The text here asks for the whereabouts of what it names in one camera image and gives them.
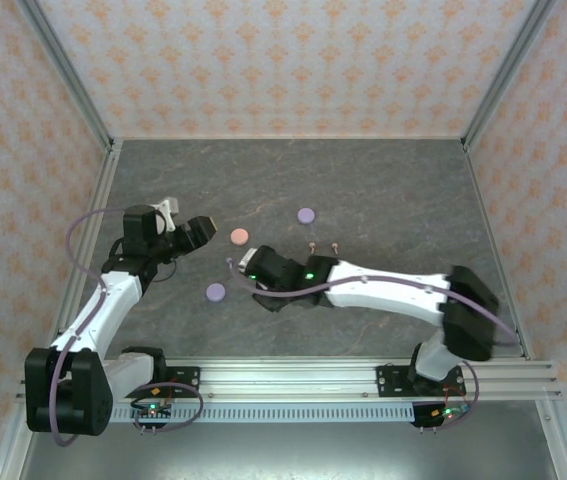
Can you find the pink round earbud case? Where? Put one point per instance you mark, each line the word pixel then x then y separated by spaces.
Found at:
pixel 239 236

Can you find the purple round earbud case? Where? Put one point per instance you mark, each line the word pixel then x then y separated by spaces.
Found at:
pixel 306 215
pixel 215 292

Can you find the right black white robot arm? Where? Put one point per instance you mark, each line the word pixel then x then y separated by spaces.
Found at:
pixel 388 290

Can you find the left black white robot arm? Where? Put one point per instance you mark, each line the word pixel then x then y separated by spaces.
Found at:
pixel 113 295

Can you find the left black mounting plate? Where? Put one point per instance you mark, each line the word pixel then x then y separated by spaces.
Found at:
pixel 188 380

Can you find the black mounting plate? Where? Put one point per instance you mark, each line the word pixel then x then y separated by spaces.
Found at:
pixel 188 380
pixel 393 380

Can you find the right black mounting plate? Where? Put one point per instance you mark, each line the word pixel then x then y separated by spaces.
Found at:
pixel 393 380

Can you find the grey metal shelf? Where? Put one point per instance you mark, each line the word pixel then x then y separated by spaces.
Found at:
pixel 288 450

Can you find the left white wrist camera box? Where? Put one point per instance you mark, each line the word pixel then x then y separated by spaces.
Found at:
pixel 168 206

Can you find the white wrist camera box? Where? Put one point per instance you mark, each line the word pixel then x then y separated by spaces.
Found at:
pixel 168 206
pixel 247 260

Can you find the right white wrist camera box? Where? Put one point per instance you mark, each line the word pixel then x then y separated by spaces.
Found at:
pixel 247 260

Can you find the aluminium table side rail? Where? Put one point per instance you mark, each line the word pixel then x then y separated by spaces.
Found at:
pixel 482 200
pixel 98 200

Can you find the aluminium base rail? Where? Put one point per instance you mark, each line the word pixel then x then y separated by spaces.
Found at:
pixel 288 380

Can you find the aluminium corner post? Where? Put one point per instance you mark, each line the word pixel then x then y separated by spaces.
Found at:
pixel 507 70
pixel 68 70

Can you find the aluminium lower frame bar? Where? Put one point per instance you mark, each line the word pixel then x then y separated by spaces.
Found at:
pixel 555 440
pixel 10 440

